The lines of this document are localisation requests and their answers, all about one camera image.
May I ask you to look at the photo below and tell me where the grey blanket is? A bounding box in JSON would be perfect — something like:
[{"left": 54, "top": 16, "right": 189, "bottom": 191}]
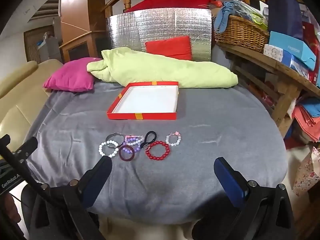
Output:
[{"left": 24, "top": 80, "right": 288, "bottom": 225}]

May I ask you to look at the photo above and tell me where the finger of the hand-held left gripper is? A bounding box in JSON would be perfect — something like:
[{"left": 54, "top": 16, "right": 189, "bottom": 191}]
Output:
[
  {"left": 0, "top": 134, "right": 11, "bottom": 153},
  {"left": 13, "top": 136, "right": 39, "bottom": 165}
]

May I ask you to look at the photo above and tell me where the navy bag with orange handle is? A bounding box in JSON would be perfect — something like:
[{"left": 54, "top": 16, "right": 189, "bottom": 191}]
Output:
[{"left": 264, "top": 0, "right": 304, "bottom": 41}]

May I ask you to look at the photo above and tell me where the magenta pillow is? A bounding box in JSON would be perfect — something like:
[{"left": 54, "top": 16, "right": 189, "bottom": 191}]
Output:
[{"left": 43, "top": 57, "right": 103, "bottom": 92}]

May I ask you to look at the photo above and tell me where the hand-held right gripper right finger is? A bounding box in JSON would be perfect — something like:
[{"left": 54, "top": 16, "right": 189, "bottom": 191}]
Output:
[{"left": 192, "top": 156, "right": 295, "bottom": 240}]

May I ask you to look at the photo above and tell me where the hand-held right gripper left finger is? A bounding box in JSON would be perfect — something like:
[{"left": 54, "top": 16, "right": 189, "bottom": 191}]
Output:
[{"left": 21, "top": 156, "right": 113, "bottom": 240}]

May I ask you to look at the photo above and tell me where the blue cloth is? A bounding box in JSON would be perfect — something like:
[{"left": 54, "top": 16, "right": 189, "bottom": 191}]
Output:
[{"left": 215, "top": 1, "right": 238, "bottom": 34}]

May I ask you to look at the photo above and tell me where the black hair tie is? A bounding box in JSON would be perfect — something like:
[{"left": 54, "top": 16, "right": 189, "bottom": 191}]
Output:
[{"left": 140, "top": 130, "right": 157, "bottom": 151}]

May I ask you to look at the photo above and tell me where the wicker basket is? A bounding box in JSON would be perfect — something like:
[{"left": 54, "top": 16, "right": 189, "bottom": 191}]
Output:
[{"left": 213, "top": 15, "right": 271, "bottom": 54}]

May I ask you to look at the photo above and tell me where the silver metal bangle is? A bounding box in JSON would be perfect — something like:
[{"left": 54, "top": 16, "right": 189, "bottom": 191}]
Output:
[{"left": 105, "top": 133, "right": 125, "bottom": 146}]

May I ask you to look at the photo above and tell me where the pile of pink bags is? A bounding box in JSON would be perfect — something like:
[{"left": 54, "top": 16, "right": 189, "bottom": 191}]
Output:
[{"left": 291, "top": 97, "right": 320, "bottom": 143}]

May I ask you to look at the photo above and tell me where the white bead bracelet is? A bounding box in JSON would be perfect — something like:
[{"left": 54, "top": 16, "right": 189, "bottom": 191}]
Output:
[{"left": 98, "top": 140, "right": 120, "bottom": 158}]

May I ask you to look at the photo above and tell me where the person's left hand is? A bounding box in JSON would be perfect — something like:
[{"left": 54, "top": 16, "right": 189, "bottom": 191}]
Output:
[{"left": 0, "top": 193, "right": 21, "bottom": 223}]

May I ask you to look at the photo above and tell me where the wooden bench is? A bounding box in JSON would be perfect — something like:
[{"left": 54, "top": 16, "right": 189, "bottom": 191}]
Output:
[{"left": 216, "top": 42, "right": 320, "bottom": 138}]

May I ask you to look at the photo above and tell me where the floral gift bag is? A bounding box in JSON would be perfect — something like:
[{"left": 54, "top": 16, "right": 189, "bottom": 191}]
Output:
[{"left": 292, "top": 146, "right": 320, "bottom": 197}]

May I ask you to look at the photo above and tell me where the small clear pink bead bracelet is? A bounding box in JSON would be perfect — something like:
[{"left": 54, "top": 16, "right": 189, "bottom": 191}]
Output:
[{"left": 165, "top": 131, "right": 182, "bottom": 147}]

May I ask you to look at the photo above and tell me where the maroon bangle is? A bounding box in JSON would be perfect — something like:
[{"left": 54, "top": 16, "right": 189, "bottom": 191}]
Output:
[{"left": 118, "top": 145, "right": 137, "bottom": 161}]

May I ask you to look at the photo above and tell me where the red bead bracelet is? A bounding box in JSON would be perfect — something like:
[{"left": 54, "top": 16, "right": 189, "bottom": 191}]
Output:
[{"left": 145, "top": 140, "right": 171, "bottom": 161}]

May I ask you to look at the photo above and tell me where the light green pillow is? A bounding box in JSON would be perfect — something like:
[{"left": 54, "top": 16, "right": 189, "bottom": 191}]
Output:
[{"left": 86, "top": 47, "right": 239, "bottom": 89}]

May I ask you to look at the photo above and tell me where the silver insulated panel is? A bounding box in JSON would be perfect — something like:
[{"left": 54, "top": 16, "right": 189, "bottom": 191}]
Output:
[{"left": 107, "top": 8, "right": 213, "bottom": 63}]

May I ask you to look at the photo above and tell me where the wooden column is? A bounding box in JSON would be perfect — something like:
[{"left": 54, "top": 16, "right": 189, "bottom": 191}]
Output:
[{"left": 60, "top": 0, "right": 106, "bottom": 47}]

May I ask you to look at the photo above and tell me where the wooden cabinet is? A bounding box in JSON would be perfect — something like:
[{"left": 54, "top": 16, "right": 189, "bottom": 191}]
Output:
[{"left": 59, "top": 31, "right": 108, "bottom": 64}]

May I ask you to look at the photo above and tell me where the red shallow box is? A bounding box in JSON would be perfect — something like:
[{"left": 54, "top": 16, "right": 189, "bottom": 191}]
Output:
[{"left": 107, "top": 81, "right": 180, "bottom": 121}]

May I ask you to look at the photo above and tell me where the beige sofa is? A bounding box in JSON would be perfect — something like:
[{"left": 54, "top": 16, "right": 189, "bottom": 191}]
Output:
[{"left": 0, "top": 59, "right": 64, "bottom": 153}]

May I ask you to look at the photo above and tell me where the red pillow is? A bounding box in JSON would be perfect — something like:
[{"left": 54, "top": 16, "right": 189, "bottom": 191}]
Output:
[{"left": 145, "top": 36, "right": 193, "bottom": 61}]

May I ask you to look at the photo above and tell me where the blue cardboard box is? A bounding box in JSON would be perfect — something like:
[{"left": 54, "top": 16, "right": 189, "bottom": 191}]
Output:
[{"left": 268, "top": 31, "right": 317, "bottom": 71}]

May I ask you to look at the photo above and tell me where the air conditioner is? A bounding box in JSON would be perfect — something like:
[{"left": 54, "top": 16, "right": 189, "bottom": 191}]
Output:
[{"left": 29, "top": 0, "right": 62, "bottom": 21}]

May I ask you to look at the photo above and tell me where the white patterned box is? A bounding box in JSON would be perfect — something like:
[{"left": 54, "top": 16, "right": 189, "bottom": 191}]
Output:
[{"left": 263, "top": 44, "right": 284, "bottom": 62}]

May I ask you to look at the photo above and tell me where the wicker cabinet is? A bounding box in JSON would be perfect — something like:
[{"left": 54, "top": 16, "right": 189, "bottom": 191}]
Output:
[{"left": 23, "top": 26, "right": 56, "bottom": 63}]

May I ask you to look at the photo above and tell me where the large clear pink bead bracelet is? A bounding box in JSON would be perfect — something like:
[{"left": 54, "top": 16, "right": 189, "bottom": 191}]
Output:
[{"left": 125, "top": 135, "right": 144, "bottom": 146}]

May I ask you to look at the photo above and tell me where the red gift box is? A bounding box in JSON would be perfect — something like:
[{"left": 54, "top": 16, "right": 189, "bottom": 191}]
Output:
[{"left": 301, "top": 21, "right": 320, "bottom": 86}]

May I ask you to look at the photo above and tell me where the purple bead bracelet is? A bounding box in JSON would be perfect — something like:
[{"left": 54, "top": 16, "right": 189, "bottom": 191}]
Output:
[{"left": 122, "top": 137, "right": 144, "bottom": 155}]

